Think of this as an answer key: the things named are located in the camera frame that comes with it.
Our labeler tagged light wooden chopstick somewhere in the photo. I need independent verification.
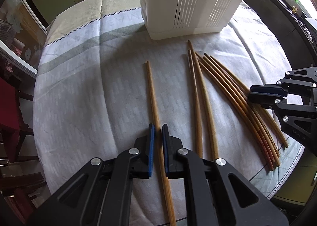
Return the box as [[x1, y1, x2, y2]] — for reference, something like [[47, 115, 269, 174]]
[[146, 60, 176, 225]]

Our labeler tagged brown wooden chopstick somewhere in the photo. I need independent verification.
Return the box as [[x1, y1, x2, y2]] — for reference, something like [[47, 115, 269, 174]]
[[188, 40, 219, 160]]

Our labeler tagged dark wooden chopstick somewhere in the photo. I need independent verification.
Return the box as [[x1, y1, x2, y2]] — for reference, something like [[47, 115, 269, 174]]
[[188, 50, 202, 158]]

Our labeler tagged red chair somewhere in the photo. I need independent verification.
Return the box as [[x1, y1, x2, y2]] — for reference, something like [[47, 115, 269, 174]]
[[1, 79, 34, 163]]

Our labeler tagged grey patterned tablecloth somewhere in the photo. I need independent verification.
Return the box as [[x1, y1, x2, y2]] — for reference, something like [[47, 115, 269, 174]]
[[32, 0, 305, 226]]

